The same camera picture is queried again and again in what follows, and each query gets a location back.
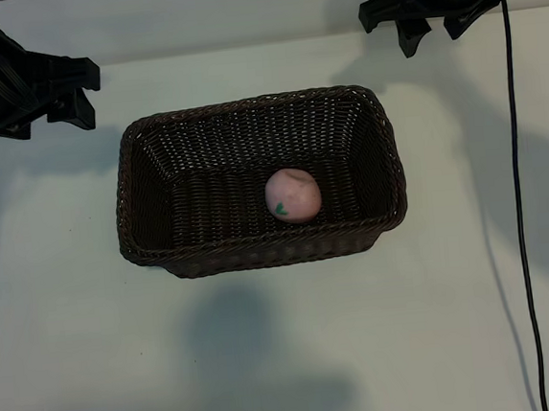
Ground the dark brown wicker basket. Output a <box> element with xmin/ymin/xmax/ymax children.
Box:
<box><xmin>105</xmin><ymin>79</ymin><xmax>414</xmax><ymax>285</ymax></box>

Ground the pink peach with green leaf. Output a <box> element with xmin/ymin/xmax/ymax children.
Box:
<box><xmin>262</xmin><ymin>164</ymin><xmax>325</xmax><ymax>227</ymax></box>

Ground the black smooth hanging cable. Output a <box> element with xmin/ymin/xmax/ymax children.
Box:
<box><xmin>499</xmin><ymin>0</ymin><xmax>549</xmax><ymax>411</ymax></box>

